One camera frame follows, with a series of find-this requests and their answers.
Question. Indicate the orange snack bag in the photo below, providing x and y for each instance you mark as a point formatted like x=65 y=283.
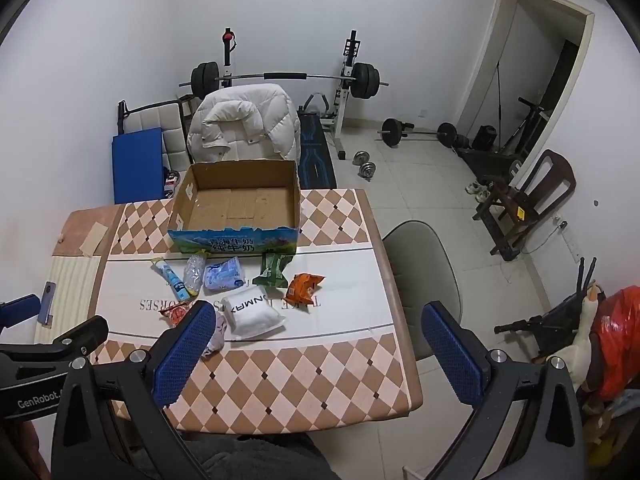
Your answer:
x=301 y=289

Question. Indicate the blue tissue packet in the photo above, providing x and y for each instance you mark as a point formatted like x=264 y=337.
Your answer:
x=224 y=275

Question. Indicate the grey office chair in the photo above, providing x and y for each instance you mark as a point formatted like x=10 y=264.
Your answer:
x=423 y=273

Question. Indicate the white weight rack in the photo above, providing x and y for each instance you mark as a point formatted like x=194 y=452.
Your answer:
x=333 y=120

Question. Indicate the white pillow packet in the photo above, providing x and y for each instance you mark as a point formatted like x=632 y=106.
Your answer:
x=250 y=314

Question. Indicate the open cardboard box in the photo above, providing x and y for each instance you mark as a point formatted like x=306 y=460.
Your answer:
x=247 y=207

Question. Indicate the blue black weight bench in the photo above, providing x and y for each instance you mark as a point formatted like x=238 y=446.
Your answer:
x=315 y=168

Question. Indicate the barbell on rack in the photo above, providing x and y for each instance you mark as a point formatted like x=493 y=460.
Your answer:
x=363 y=81

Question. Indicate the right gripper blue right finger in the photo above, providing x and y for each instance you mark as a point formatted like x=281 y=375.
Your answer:
x=547 y=442

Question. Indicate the beige striped placemat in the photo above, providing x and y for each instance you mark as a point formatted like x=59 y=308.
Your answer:
x=74 y=279

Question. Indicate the blue yellow snack tube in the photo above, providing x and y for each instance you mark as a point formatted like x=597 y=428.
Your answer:
x=171 y=278

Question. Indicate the patterned table mat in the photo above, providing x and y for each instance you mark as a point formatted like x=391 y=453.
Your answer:
x=343 y=358

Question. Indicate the white puffer jacket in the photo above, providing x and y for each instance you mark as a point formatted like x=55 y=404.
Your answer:
x=255 y=121

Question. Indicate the smartphone on table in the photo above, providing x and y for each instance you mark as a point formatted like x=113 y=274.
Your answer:
x=46 y=302

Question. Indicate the dark green pouch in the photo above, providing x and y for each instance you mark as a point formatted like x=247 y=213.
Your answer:
x=271 y=270

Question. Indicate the red plastic bag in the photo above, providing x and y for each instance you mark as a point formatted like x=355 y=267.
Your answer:
x=617 y=327

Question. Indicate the dark wooden chair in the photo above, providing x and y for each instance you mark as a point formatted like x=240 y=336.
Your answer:
x=510 y=214

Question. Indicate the blue folded mat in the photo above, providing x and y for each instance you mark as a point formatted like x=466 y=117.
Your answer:
x=137 y=165

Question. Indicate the red snack bag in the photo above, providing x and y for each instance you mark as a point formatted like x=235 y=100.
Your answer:
x=174 y=314

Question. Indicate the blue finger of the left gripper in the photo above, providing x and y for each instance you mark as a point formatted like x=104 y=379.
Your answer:
x=19 y=310

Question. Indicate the white goose plush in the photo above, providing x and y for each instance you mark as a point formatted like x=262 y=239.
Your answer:
x=583 y=359

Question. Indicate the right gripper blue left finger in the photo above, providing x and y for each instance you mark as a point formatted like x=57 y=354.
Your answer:
x=87 y=443

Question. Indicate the lavender soft cloth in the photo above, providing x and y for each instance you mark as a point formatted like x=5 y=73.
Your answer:
x=218 y=338

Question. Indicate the chrome dumbbell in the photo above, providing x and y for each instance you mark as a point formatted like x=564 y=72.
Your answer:
x=366 y=168

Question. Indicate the floor barbell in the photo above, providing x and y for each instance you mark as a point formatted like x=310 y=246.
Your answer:
x=393 y=132

